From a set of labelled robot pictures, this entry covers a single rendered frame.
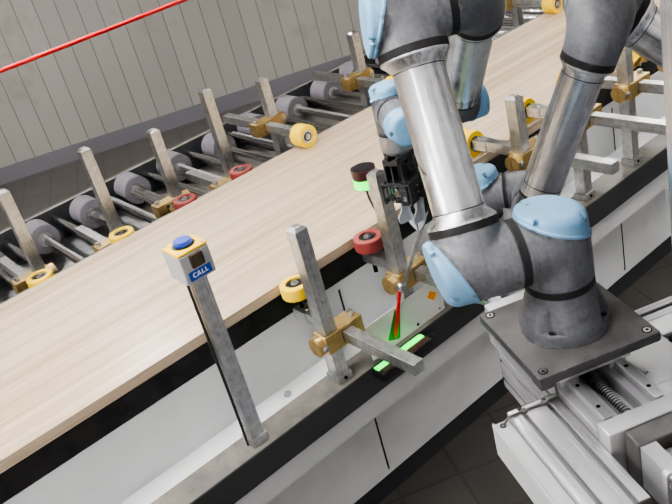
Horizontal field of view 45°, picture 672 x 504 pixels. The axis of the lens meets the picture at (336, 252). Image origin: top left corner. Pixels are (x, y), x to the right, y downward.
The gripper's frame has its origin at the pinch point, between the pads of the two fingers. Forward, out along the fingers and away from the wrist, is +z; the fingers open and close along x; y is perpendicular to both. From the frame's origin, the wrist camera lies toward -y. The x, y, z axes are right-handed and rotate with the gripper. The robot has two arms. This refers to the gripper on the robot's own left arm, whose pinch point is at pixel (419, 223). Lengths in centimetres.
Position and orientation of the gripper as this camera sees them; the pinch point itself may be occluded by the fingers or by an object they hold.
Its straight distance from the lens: 193.5
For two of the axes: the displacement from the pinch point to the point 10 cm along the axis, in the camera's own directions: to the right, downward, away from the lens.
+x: 8.5, 0.6, -5.3
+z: 2.3, 8.5, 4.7
